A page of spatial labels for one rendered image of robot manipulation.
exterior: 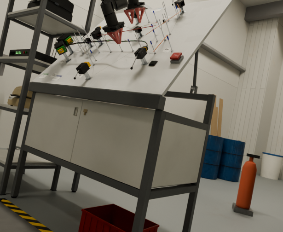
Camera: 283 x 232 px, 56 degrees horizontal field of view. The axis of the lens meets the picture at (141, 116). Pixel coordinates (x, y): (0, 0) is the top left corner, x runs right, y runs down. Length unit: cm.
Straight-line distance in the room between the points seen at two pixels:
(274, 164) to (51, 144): 688
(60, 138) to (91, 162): 33
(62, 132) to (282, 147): 770
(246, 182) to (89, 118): 206
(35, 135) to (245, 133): 708
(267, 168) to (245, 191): 493
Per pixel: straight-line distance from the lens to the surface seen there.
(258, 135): 835
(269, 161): 806
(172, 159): 145
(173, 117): 138
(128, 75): 153
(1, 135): 435
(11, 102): 239
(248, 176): 316
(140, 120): 135
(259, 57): 885
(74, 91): 170
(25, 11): 252
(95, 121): 157
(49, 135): 190
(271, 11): 893
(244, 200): 320
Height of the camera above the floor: 70
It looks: 2 degrees up
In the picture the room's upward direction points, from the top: 11 degrees clockwise
